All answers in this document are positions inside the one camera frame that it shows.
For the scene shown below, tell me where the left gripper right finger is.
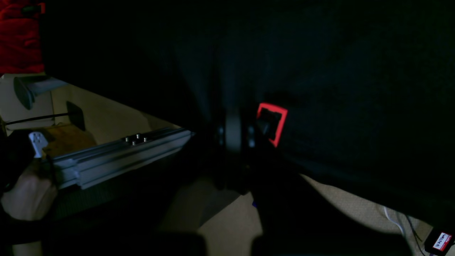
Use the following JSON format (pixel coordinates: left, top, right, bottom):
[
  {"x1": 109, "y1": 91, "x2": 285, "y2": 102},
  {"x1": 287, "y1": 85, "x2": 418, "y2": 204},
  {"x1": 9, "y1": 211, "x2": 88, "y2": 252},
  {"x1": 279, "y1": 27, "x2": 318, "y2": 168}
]
[{"x1": 242, "y1": 114, "x2": 412, "y2": 256}]

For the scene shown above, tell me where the red clamp bottom edge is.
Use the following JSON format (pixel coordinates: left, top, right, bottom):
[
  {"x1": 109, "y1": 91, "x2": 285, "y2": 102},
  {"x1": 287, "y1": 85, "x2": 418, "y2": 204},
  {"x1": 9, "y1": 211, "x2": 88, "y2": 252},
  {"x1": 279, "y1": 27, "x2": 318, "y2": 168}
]
[{"x1": 257, "y1": 102, "x2": 288, "y2": 148}]

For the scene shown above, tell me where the aluminium frame rail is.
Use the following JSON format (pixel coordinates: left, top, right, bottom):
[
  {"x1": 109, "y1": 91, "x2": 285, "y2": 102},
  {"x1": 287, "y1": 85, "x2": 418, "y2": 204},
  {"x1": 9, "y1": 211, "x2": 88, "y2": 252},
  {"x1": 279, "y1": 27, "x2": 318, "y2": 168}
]
[{"x1": 52, "y1": 128, "x2": 194, "y2": 189}]

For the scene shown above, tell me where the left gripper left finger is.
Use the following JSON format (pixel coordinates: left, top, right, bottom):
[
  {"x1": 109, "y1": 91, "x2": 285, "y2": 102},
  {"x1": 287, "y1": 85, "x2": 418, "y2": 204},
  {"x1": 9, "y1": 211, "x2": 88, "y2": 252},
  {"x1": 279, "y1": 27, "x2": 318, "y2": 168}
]
[{"x1": 51, "y1": 111, "x2": 228, "y2": 236}]

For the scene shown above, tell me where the black table cloth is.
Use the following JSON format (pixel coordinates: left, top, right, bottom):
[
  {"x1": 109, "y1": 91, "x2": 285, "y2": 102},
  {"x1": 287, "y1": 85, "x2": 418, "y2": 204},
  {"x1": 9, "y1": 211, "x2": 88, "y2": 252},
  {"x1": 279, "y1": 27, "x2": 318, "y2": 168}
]
[{"x1": 39, "y1": 0, "x2": 455, "y2": 228}]

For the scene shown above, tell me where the person hand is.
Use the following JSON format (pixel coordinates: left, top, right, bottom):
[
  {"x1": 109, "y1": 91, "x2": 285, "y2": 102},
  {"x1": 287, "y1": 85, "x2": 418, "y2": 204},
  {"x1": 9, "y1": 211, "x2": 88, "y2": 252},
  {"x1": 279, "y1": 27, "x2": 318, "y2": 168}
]
[{"x1": 1, "y1": 161, "x2": 58, "y2": 222}]

